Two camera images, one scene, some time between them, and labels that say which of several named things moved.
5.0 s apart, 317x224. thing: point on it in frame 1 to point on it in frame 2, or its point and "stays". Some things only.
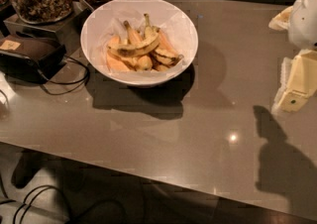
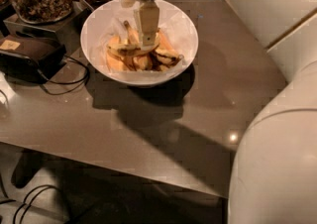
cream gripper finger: x=281 y=21 to x=127 y=2
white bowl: x=139 y=41 stays
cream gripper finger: x=298 y=81 to x=147 y=18
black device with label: x=30 y=59 stays
